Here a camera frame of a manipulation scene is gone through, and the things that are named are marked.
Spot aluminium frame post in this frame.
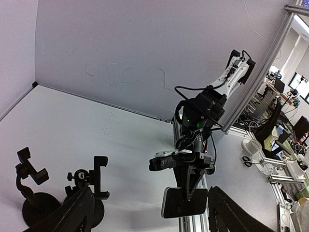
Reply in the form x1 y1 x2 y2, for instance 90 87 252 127
222 4 309 135

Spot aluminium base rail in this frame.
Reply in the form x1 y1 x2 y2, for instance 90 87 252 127
170 116 214 218

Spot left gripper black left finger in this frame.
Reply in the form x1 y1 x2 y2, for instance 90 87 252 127
25 187 95 232

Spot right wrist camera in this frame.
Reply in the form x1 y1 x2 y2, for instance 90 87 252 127
148 149 194 172

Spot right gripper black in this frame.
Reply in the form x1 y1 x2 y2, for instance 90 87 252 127
172 89 226 201

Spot black phone stand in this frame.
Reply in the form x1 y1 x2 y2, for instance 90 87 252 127
64 156 111 225
15 146 62 228

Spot cluttered lab workbench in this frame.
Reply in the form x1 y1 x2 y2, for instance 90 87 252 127
238 70 309 232

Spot black scissors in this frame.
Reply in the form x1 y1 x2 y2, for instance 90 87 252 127
241 156 252 167

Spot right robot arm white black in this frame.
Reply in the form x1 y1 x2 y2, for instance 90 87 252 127
171 50 255 200

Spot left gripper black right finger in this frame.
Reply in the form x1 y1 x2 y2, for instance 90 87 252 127
208 186 273 232

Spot black phone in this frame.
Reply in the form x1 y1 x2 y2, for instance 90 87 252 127
161 187 208 219

